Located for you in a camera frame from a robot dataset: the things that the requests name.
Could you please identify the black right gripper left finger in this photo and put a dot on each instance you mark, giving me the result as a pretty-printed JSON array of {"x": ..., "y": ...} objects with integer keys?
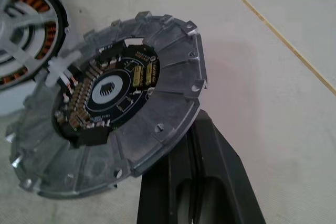
[{"x": 157, "y": 197}]

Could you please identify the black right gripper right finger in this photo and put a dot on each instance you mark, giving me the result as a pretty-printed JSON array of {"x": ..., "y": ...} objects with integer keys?
[{"x": 236, "y": 182}]

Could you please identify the silver motor cover with circuit board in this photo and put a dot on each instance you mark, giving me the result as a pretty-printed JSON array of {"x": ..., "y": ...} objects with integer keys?
[{"x": 168, "y": 108}]

